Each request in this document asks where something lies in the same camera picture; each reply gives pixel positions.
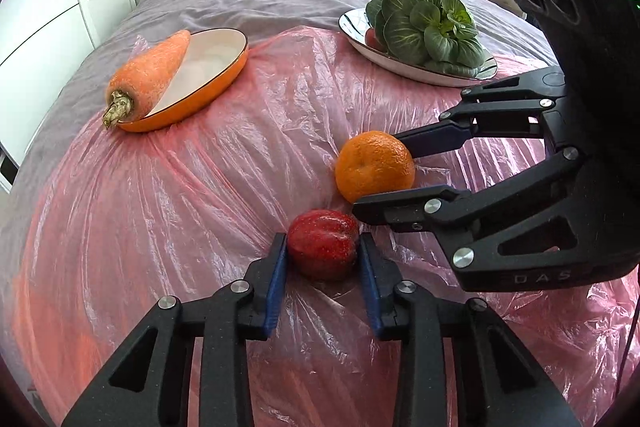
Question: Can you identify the orange mandarin back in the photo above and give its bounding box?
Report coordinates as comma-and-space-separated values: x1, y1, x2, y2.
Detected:
334, 131, 416, 204

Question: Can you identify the red apple back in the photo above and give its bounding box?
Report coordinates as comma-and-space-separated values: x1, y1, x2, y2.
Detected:
286, 209, 359, 282

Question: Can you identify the green leafy vegetable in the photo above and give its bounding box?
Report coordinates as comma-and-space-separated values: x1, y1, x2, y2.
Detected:
364, 0, 486, 78

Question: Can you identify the pink plastic sheet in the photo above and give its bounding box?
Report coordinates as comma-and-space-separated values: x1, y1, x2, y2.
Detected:
2, 27, 639, 426

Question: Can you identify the white patterned plate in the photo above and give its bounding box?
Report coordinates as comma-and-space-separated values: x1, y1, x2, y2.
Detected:
337, 7, 499, 89

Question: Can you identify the orange oval dish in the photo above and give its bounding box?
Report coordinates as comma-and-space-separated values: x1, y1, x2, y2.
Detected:
118, 28, 248, 133

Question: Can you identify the orange carrot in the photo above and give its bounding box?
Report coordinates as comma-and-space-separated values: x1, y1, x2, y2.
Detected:
102, 29, 191, 128

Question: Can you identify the white wardrobe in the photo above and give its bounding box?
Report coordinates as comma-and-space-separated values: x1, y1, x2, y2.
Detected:
0, 0, 134, 167

